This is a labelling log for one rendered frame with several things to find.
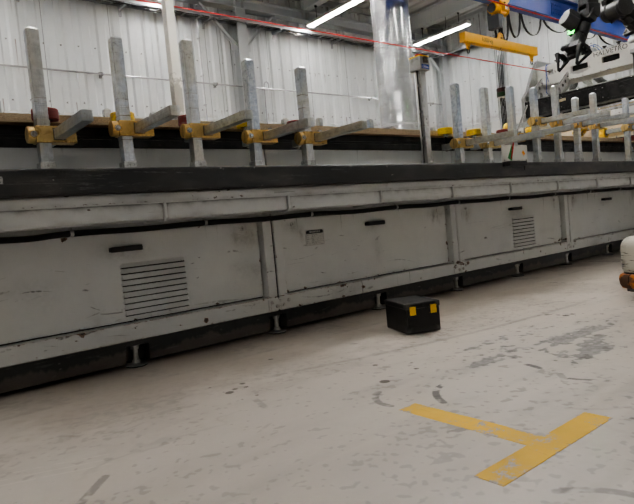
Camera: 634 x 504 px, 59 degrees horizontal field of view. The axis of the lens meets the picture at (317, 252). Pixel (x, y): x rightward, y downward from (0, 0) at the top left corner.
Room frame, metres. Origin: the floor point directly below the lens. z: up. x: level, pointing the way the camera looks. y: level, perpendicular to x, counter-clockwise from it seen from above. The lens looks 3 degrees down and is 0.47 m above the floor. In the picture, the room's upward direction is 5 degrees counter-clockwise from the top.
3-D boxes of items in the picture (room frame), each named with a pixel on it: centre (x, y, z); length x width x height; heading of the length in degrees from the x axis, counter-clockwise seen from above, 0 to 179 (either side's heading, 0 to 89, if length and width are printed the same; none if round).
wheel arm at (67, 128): (1.67, 0.70, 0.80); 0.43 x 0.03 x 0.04; 38
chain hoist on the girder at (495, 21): (7.85, -2.77, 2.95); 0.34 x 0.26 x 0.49; 128
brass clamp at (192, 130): (2.04, 0.38, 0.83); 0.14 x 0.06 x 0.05; 128
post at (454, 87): (2.95, -0.79, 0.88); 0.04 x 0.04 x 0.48; 38
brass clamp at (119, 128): (1.89, 0.57, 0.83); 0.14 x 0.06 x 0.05; 128
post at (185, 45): (2.03, 0.39, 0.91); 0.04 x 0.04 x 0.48; 38
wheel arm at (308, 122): (2.14, 0.11, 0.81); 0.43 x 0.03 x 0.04; 38
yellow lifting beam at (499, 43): (7.85, -2.77, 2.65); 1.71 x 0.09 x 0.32; 128
